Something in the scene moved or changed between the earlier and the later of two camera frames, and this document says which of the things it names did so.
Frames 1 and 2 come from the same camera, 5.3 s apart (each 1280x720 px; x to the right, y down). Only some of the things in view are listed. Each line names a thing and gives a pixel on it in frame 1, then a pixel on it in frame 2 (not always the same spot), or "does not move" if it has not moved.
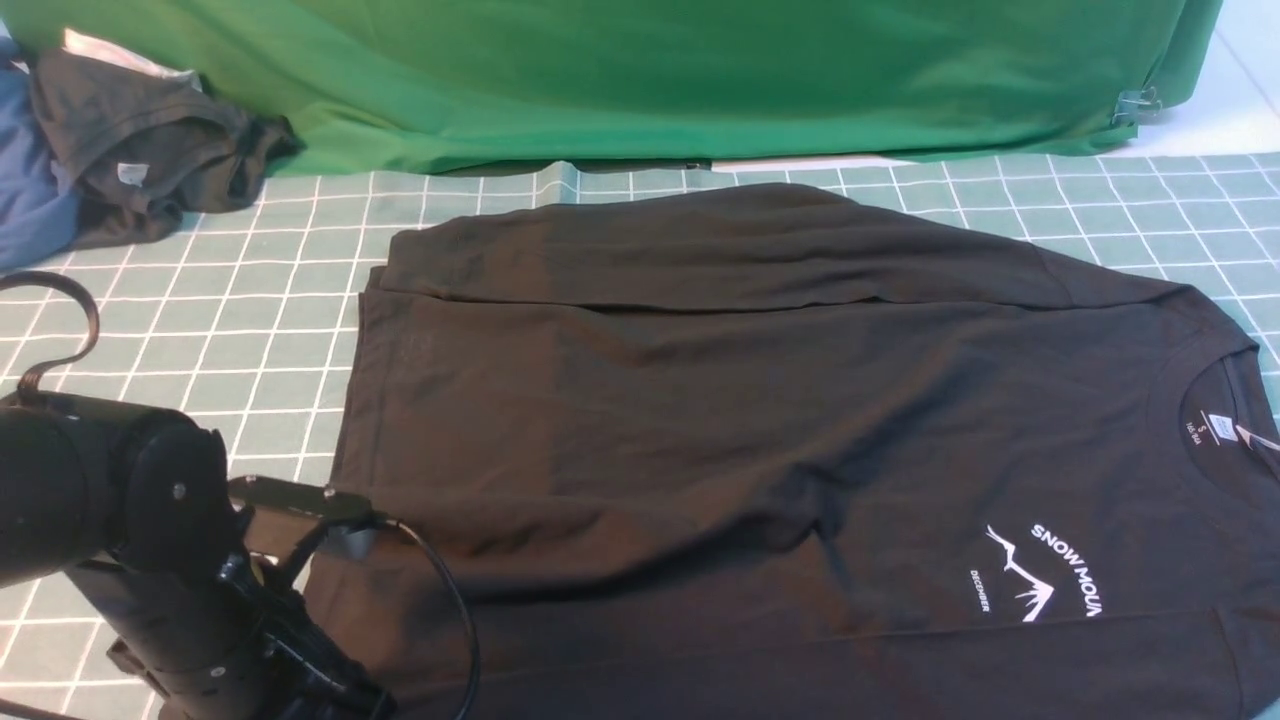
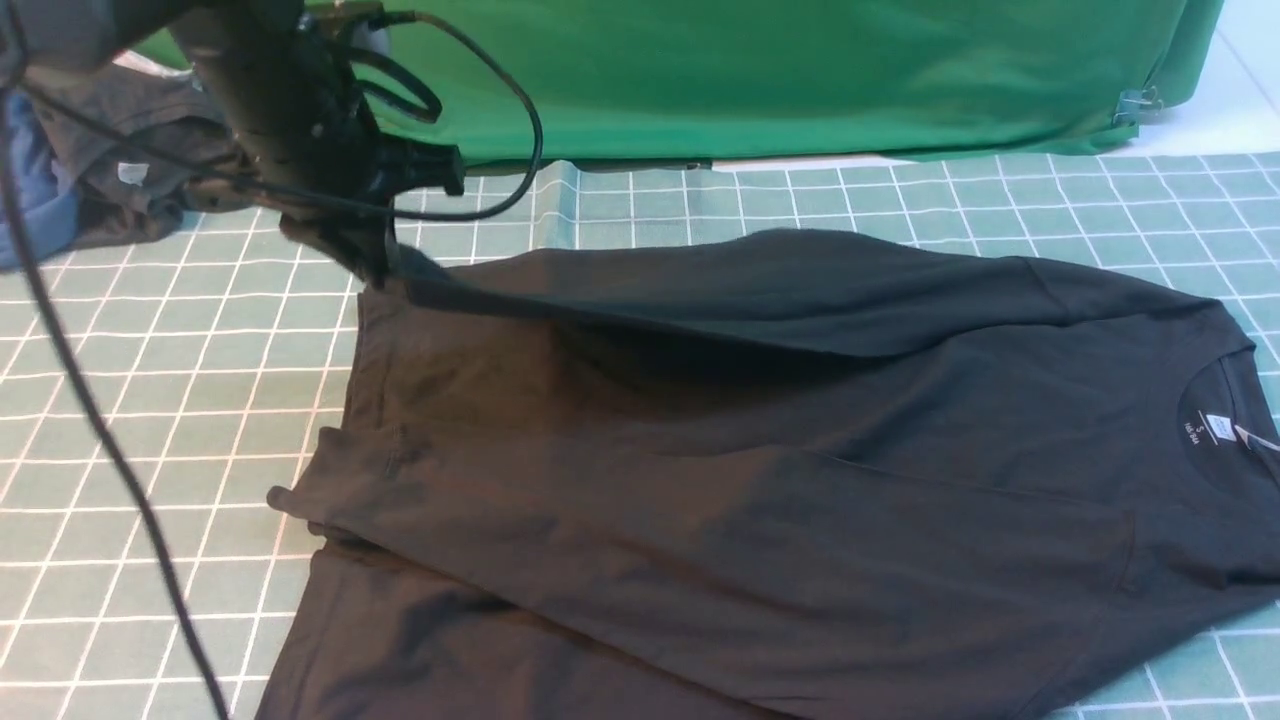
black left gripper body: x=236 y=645 → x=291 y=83
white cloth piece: x=79 y=42 does not move
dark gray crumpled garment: x=144 y=149 does not move
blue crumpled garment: x=38 y=216 does not move
